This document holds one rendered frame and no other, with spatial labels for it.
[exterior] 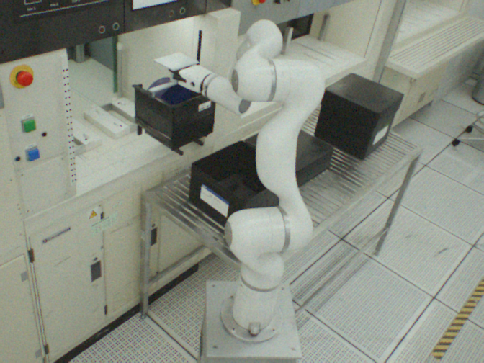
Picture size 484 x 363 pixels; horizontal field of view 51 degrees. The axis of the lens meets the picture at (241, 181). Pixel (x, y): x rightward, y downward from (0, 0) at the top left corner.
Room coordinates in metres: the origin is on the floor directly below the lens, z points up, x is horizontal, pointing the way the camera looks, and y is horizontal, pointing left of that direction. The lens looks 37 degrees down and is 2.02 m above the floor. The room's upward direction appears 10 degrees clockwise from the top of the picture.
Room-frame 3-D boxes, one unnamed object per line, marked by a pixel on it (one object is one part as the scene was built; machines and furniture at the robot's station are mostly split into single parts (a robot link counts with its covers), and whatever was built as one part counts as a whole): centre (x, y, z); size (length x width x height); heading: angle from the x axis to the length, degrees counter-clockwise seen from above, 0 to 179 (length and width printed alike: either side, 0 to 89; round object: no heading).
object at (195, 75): (1.56, 0.20, 1.24); 0.11 x 0.10 x 0.07; 54
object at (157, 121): (1.62, 0.28, 1.11); 0.24 x 0.20 x 0.32; 144
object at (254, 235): (1.00, -0.07, 1.07); 0.19 x 0.12 x 0.24; 111
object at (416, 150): (1.86, -0.25, 0.38); 1.30 x 0.60 x 0.76; 145
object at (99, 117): (1.81, 0.54, 0.89); 0.22 x 0.21 x 0.04; 55
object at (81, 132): (1.59, 0.70, 0.89); 0.22 x 0.21 x 0.04; 55
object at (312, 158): (1.87, -0.18, 0.83); 0.29 x 0.29 x 0.13; 53
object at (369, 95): (2.19, -0.49, 0.89); 0.29 x 0.29 x 0.25; 58
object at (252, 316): (1.01, -0.10, 0.85); 0.19 x 0.19 x 0.18
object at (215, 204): (1.53, 0.00, 0.85); 0.28 x 0.28 x 0.17; 53
